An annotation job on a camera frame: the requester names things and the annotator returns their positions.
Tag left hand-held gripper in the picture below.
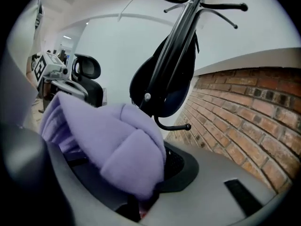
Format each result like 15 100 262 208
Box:
32 52 89 102

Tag black office chair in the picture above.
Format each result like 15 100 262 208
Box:
70 53 104 108

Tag black coat stand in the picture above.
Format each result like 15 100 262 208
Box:
142 0 249 131

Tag person's left forearm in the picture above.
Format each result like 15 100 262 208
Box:
25 55 36 82

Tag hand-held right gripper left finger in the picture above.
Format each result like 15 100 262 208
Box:
2 46 142 225

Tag purple clothes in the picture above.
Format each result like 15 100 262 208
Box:
38 90 168 202

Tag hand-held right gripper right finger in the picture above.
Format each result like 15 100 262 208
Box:
140 139 293 226

